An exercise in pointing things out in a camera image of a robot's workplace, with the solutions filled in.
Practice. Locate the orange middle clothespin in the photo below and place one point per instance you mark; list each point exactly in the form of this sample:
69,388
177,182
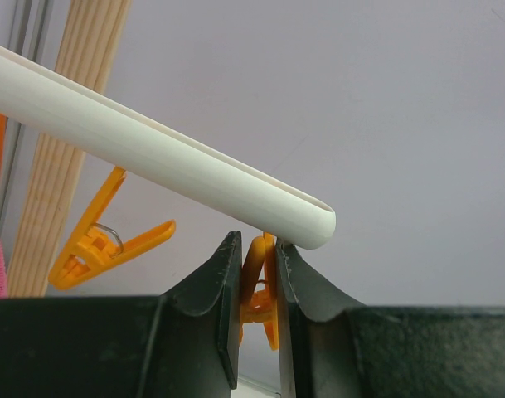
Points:
94,248

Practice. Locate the wooden drying rack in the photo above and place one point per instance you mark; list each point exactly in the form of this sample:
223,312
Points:
87,51

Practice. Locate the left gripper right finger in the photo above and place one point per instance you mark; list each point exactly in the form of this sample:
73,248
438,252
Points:
331,345

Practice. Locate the orange end clothespin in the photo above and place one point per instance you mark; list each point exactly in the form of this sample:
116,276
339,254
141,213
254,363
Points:
258,289

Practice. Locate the white plastic clip hanger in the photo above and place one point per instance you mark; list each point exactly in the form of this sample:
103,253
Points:
40,98

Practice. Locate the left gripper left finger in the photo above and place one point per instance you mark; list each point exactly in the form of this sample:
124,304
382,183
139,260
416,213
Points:
183,343

